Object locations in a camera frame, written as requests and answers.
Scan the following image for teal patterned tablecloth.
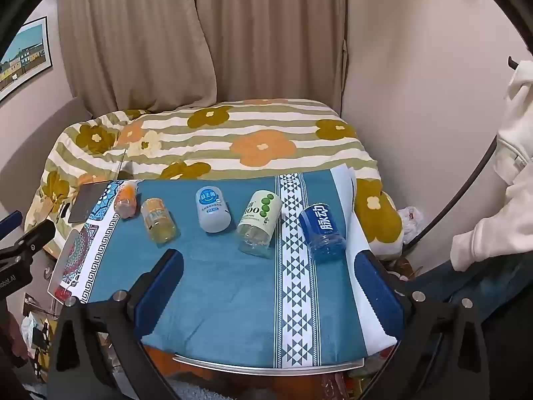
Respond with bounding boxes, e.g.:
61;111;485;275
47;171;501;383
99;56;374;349
48;167;401;371

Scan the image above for white plastic bag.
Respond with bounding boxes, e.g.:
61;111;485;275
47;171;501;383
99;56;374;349
397;206;426;236

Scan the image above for blue label bottle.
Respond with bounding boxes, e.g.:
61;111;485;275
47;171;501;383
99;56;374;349
298;203;347;264

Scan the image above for beige curtain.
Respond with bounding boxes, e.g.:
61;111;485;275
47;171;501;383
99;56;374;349
56;0;348;114

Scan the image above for orange drink bottle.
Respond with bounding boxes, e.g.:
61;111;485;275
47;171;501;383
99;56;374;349
113;181;139;219

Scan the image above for green dotted label bottle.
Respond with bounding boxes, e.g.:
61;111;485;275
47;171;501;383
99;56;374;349
237;190;281;259

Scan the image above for framed wall poster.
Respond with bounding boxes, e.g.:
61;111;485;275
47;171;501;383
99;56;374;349
0;17;53;103

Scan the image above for white bottle blue logo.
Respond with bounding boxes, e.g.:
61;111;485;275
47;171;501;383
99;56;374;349
196;186;232;233

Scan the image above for yellow drink bottle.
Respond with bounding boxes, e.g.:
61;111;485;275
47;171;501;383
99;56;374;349
141;198;178;244

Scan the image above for dark grey tablet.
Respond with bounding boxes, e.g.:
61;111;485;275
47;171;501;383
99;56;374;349
69;181;113;223

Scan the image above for blue jeans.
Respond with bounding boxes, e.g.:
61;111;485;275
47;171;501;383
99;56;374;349
410;253;533;330

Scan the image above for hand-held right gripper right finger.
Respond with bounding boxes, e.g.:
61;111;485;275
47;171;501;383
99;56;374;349
353;250;490;400

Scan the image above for floral striped blanket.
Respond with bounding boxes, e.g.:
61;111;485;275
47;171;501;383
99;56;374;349
25;99;404;259

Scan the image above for black cable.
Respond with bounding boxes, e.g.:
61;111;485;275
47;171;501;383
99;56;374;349
400;137;500;246

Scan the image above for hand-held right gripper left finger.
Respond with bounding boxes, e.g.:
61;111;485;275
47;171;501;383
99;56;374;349
48;249;185;400

